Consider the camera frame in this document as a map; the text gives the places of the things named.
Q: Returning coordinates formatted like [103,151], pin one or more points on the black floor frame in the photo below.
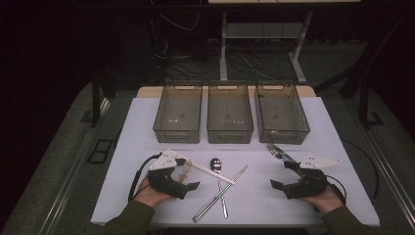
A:
[93,160]

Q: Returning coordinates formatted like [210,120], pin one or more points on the white-legged desk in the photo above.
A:
[223,49]

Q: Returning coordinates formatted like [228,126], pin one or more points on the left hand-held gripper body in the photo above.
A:
[163,182]

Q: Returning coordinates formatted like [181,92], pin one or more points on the amber transparent plastic spoon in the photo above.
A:
[182,178]

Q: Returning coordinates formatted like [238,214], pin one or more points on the metal spoon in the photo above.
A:
[216,164]

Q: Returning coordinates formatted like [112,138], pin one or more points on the person's right hand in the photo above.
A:
[326,202]

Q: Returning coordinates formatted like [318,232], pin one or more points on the white table cover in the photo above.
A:
[254,204]

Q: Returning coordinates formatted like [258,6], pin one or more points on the white chopstick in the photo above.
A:
[205,168]

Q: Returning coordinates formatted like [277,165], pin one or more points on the person's left hand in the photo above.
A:
[148,196]

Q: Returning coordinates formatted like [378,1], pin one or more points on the smoky transparent plastic bin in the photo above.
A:
[230,112]
[280,112]
[177,112]

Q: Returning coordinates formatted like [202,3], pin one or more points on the aluminium floor rail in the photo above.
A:
[70,182]
[388,173]

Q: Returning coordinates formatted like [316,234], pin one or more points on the black stand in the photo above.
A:
[364,104]

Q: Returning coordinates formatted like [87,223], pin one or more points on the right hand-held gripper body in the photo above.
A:
[310,187]

